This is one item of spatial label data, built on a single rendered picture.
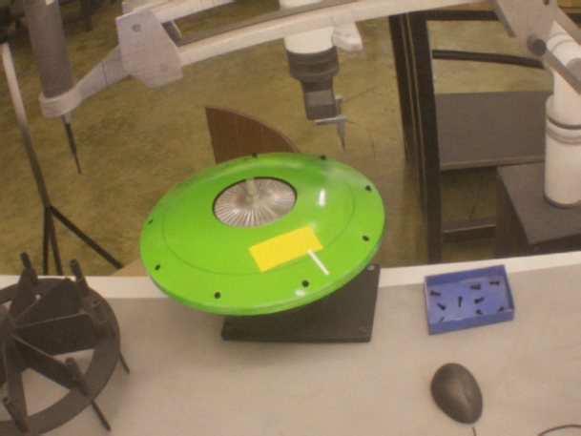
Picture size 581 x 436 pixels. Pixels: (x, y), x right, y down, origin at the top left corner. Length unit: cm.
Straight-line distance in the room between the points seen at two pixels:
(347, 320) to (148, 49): 49
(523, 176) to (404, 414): 65
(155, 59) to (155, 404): 47
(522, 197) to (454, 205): 142
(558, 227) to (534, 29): 59
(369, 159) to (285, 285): 219
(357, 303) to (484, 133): 169
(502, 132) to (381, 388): 184
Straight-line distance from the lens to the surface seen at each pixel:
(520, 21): 75
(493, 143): 259
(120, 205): 307
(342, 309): 103
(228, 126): 161
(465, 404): 88
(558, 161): 128
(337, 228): 91
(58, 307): 104
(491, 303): 103
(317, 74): 110
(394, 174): 293
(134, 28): 69
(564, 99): 121
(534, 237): 126
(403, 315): 103
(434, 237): 239
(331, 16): 70
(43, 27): 71
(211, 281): 88
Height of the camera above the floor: 163
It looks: 36 degrees down
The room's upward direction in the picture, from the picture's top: 10 degrees counter-clockwise
